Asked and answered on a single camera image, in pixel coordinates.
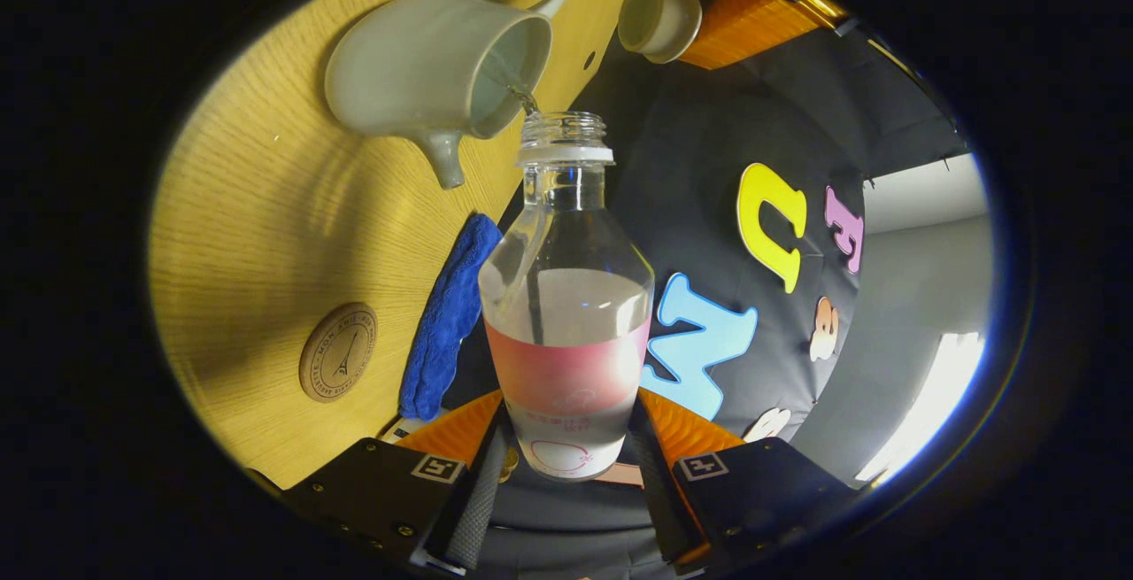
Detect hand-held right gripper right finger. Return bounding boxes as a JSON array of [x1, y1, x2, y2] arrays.
[[624, 388, 864, 574]]

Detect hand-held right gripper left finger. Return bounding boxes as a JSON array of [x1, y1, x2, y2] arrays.
[[243, 390, 510, 576]]

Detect clear water bottle pink label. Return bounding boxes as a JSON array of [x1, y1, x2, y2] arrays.
[[478, 111, 656, 482]]

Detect round wooden coaster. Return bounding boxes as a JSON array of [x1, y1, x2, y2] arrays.
[[298, 302, 379, 403]]

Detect white ceramic teacup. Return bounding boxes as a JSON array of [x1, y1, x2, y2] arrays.
[[324, 0, 569, 190]]

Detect blue towel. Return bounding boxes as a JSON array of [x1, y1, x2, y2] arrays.
[[398, 213, 504, 422]]

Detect ceiling light panel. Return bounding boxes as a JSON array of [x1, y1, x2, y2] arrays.
[[854, 332, 985, 485]]

